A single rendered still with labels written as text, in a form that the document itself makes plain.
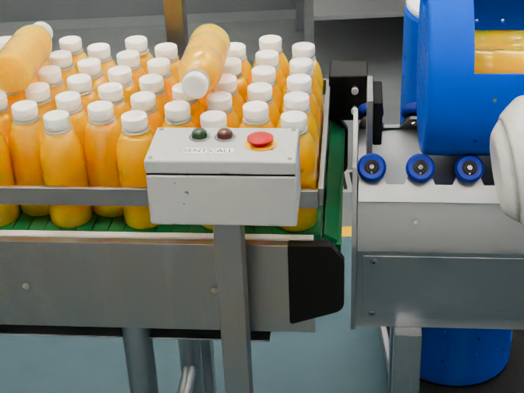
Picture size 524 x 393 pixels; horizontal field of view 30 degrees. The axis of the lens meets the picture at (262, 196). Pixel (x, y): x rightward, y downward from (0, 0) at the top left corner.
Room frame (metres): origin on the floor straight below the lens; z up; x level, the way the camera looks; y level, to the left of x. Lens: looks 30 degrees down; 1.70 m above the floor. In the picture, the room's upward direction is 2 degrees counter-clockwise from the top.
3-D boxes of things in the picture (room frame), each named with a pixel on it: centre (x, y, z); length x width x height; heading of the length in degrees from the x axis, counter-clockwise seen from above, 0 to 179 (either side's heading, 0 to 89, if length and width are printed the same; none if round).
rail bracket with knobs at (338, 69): (1.64, -0.17, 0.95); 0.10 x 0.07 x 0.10; 174
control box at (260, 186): (1.17, 0.05, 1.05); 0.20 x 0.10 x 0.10; 84
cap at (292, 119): (1.29, -0.05, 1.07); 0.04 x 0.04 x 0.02
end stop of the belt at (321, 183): (1.45, -0.11, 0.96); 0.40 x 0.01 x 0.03; 174
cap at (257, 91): (1.40, 0.00, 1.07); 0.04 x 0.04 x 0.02
